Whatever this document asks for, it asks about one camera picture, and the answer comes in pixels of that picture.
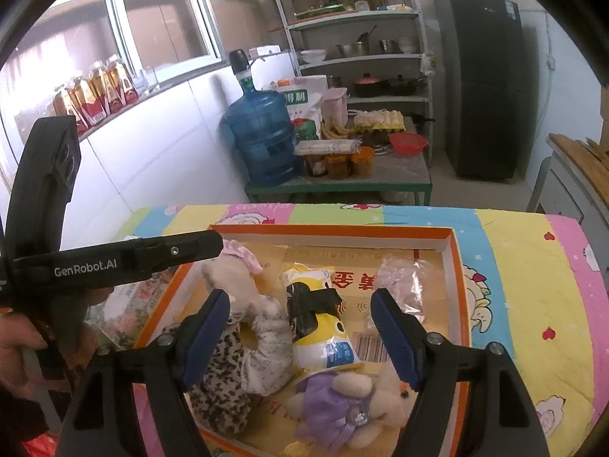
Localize leopard print plush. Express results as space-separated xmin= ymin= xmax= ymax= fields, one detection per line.
xmin=188 ymin=323 xmax=253 ymax=436

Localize yellow white plush doll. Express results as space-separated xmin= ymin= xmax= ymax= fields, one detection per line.
xmin=280 ymin=262 xmax=361 ymax=374

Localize purple dress teddy bear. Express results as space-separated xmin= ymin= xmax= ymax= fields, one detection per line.
xmin=285 ymin=362 xmax=416 ymax=455

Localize person's left hand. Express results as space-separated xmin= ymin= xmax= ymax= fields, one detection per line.
xmin=0 ymin=289 xmax=114 ymax=401

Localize clear plastic bag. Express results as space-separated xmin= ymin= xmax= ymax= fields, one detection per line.
xmin=374 ymin=256 xmax=432 ymax=323

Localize floral gift box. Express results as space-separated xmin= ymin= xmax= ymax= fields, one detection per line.
xmin=86 ymin=267 xmax=177 ymax=350

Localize orange shallow cardboard box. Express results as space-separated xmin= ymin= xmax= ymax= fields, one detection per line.
xmin=131 ymin=223 xmax=473 ymax=457

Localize colourful cartoon bed sheet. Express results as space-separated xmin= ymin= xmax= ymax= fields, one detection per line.
xmin=115 ymin=203 xmax=608 ymax=456

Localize low green table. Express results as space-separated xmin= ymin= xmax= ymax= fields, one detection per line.
xmin=245 ymin=136 xmax=432 ymax=206

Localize red plastic basket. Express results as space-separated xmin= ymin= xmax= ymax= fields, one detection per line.
xmin=389 ymin=131 xmax=428 ymax=157

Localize red oil bottles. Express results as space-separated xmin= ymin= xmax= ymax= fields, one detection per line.
xmin=52 ymin=54 xmax=139 ymax=138

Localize egg tray with eggs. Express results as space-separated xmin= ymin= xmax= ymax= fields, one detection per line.
xmin=352 ymin=109 xmax=406 ymax=133

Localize blue water jug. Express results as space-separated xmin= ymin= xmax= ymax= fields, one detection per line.
xmin=221 ymin=48 xmax=298 ymax=186

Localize wooden cutting board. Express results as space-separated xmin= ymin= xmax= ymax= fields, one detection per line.
xmin=548 ymin=133 xmax=608 ymax=205

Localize black refrigerator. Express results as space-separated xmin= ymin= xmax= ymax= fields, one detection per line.
xmin=435 ymin=0 xmax=532 ymax=179

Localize white metal shelf rack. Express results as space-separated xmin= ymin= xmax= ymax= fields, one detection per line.
xmin=274 ymin=0 xmax=435 ymax=139

